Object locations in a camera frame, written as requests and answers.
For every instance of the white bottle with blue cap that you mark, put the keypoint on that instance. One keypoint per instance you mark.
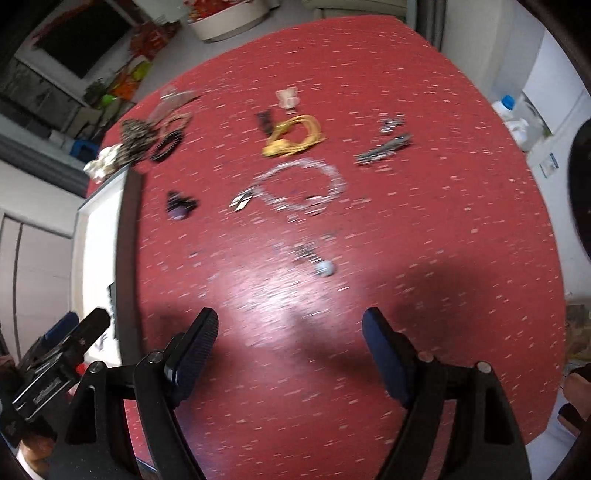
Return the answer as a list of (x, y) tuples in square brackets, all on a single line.
[(508, 115)]

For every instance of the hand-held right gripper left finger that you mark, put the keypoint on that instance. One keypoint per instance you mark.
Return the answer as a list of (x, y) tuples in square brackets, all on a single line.
[(198, 350)]

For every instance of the silver rhinestone hair clip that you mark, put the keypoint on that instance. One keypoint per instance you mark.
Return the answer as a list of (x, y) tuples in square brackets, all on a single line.
[(388, 147)]

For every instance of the blue stool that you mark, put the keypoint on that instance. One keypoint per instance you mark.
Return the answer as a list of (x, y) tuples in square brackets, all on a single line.
[(85, 148)]

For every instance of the leopard print scrunchie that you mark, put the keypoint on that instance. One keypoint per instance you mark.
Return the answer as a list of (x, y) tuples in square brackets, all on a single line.
[(134, 134)]

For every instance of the white washing machine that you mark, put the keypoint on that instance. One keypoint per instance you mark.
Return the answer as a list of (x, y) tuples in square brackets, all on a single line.
[(554, 92)]

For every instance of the black purple hair claw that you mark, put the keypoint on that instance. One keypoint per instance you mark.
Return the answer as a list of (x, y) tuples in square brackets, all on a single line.
[(179, 212)]

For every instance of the clear plastic bag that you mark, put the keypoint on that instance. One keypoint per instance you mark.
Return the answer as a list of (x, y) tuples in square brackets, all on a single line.
[(173, 99)]

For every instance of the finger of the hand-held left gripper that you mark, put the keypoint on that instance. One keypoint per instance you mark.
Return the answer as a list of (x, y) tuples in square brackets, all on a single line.
[(62, 326), (90, 325)]

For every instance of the white tray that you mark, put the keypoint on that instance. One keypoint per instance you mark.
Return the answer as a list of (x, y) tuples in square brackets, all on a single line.
[(94, 258)]

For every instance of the basket of snacks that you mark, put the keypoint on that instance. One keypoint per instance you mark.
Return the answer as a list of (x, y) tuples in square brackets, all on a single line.
[(226, 21)]

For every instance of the white satin scrunchie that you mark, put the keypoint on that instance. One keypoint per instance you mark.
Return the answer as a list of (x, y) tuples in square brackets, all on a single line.
[(101, 164)]

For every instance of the silver pendant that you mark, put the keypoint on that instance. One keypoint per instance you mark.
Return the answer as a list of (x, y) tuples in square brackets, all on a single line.
[(241, 201)]

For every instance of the black television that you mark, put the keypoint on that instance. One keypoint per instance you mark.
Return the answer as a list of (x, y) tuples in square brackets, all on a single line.
[(83, 41)]

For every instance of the pile of colourful boxes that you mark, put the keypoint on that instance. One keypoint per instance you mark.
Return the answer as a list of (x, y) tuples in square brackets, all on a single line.
[(143, 60)]

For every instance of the small silver earring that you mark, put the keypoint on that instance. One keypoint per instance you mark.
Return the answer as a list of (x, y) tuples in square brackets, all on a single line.
[(391, 123)]

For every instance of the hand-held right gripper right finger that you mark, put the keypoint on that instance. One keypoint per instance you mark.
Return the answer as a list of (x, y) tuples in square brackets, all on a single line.
[(388, 360)]

